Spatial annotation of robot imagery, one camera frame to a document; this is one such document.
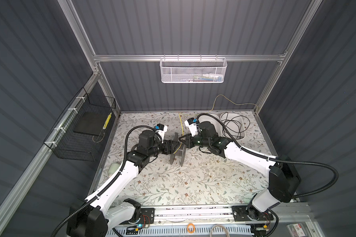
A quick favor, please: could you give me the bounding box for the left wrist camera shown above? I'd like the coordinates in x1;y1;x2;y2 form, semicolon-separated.
155;123;168;142

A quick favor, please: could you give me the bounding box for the left white tray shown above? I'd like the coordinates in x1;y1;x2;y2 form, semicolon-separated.
198;114;222;137

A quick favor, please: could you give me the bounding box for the yellow cable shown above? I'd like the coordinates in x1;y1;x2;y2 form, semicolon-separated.
173;94;258;155

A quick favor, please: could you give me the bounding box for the dark grey cable spool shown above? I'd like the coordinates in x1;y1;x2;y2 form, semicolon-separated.
169;132;187;167

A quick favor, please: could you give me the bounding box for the right white tray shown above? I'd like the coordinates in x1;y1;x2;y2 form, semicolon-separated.
220;112;250;141

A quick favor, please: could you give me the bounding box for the black wire basket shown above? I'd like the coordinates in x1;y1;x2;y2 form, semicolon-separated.
44;89;116;162

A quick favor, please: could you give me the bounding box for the white tray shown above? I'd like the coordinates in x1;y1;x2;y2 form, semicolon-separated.
220;112;250;141
198;114;222;137

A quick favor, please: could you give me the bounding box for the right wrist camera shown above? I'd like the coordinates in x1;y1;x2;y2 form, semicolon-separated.
185;118;199;137

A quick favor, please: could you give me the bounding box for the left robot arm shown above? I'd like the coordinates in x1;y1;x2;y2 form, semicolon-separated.
51;123;179;237

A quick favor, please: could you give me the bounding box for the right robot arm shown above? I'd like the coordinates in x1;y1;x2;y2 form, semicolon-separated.
179;114;339;221

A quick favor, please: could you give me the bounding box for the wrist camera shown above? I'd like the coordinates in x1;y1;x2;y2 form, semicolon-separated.
155;123;168;142
185;118;199;137

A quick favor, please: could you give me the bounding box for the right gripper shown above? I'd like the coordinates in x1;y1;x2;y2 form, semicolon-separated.
178;132;210;149

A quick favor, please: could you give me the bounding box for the black foam pad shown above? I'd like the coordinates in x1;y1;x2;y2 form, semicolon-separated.
73;112;108;136

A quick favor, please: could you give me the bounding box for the white wire mesh basket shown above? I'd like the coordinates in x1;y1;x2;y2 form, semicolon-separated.
159;57;227;84

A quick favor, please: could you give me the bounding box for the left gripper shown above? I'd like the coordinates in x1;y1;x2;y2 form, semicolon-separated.
147;138;179;159

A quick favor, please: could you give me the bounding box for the black cable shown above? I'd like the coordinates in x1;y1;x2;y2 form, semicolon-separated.
220;112;251;140

